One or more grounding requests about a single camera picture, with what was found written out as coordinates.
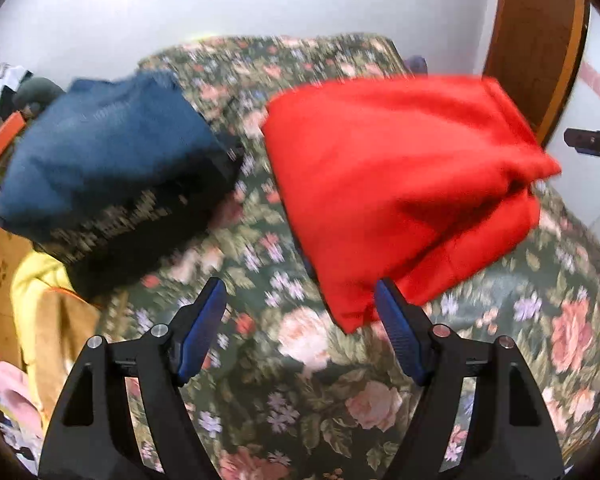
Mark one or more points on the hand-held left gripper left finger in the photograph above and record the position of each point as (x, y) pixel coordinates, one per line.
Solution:
(202, 330)

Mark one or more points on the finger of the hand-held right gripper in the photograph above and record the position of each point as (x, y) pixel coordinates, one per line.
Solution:
(592, 142)

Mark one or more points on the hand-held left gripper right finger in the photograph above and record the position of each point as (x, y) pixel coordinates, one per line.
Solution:
(400, 330)

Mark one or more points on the red garment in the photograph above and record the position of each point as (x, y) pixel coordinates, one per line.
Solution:
(380, 170)

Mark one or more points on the white clothes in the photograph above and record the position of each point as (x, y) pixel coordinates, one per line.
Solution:
(2, 77)

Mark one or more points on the floral blanket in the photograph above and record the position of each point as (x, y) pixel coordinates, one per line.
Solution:
(280, 240)

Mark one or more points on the wooden door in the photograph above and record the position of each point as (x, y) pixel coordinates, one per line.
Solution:
(530, 35)

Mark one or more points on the yellow cloth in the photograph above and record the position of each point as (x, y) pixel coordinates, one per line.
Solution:
(35, 285)

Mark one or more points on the purple grey bag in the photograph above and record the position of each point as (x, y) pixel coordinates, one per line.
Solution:
(417, 65)

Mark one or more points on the light pink cloth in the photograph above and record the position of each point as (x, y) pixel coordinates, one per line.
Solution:
(10, 390)

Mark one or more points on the blue garment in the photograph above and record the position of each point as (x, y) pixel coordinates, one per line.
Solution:
(105, 150)

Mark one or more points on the yellow printed box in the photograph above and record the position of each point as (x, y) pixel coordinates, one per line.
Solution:
(0, 300)

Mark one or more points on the orange thing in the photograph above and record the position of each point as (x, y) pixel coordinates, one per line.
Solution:
(5, 137)

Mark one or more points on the dark grey cloth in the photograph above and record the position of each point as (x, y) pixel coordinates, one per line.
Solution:
(37, 92)

